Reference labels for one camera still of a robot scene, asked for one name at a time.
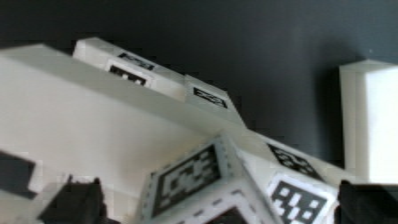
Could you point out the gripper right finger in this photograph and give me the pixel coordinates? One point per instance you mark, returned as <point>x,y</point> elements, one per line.
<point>369,204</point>

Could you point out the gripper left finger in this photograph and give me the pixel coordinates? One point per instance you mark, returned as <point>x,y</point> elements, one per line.
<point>77,206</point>

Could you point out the white tagged cube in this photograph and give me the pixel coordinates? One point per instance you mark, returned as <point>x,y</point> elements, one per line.
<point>226,187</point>

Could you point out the white chair back frame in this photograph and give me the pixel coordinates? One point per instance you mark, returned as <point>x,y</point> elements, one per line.
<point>91,128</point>

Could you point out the white chair leg with tag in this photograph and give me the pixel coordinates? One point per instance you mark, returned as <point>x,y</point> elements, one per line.
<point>209,99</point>

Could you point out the white chair leg block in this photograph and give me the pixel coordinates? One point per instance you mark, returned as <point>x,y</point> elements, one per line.
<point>130,66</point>

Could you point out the white U-shaped barrier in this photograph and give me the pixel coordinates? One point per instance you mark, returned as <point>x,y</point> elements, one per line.
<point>369,79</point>

